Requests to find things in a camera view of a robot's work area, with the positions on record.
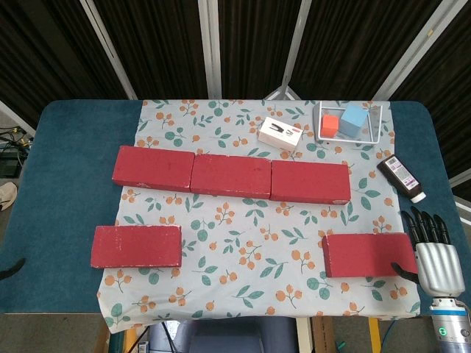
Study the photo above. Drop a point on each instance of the blue felt table cover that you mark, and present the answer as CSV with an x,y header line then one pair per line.
x,y
66,165

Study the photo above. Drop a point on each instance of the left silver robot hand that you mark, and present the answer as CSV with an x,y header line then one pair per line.
x,y
11,270

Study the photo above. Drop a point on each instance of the blue-grey robot torso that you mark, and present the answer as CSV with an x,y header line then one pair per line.
x,y
221,338

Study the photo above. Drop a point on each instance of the red brick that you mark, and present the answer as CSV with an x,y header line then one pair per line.
x,y
364,253
136,246
309,182
230,176
154,167

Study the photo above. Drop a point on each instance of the orange cube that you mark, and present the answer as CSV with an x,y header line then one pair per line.
x,y
329,127

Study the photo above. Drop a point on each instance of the brown bottle with white cap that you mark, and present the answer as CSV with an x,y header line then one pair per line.
x,y
401,178

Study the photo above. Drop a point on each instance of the floral print tablecloth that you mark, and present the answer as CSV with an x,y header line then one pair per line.
x,y
235,228

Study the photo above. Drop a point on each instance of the white stapler box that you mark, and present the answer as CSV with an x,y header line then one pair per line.
x,y
279,134

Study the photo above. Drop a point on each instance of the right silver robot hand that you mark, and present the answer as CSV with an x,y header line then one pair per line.
x,y
439,268

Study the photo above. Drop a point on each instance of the light blue cube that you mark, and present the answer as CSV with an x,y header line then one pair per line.
x,y
352,121

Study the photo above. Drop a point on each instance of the beige shoe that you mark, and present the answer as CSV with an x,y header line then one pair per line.
x,y
7,195

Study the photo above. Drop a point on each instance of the white partition frame post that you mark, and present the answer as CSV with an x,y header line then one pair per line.
x,y
412,51
210,48
110,51
294,48

